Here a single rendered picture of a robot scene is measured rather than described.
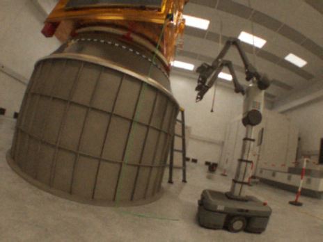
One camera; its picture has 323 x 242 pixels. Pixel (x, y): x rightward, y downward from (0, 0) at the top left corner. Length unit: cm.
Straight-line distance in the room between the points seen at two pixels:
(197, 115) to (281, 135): 501
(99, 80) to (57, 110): 44
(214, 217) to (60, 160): 134
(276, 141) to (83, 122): 751
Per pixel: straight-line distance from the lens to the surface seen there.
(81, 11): 221
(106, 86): 140
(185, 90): 1017
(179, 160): 549
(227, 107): 1057
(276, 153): 791
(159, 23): 171
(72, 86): 145
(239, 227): 152
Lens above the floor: 61
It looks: 9 degrees up
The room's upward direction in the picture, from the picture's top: 13 degrees clockwise
